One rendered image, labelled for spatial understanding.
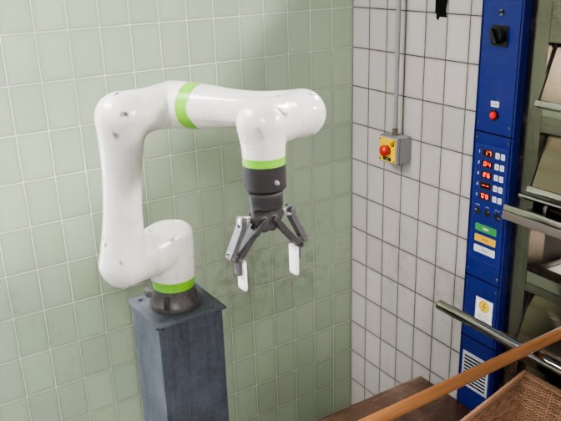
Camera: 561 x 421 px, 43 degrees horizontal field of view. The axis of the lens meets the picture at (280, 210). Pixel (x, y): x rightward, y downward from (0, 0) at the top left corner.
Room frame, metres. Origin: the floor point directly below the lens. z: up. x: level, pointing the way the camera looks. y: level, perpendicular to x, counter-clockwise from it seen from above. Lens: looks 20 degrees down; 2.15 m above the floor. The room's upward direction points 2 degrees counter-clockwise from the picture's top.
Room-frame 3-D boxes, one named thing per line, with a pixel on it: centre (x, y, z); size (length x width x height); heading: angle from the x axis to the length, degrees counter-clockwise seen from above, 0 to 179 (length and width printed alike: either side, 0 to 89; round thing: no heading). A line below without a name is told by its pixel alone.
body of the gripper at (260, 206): (1.44, 0.03, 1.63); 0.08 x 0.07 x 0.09; 123
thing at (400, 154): (2.54, -0.43, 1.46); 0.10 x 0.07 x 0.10; 32
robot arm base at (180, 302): (1.91, 0.35, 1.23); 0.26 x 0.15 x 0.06; 33
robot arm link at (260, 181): (1.44, 0.03, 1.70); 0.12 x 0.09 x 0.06; 33
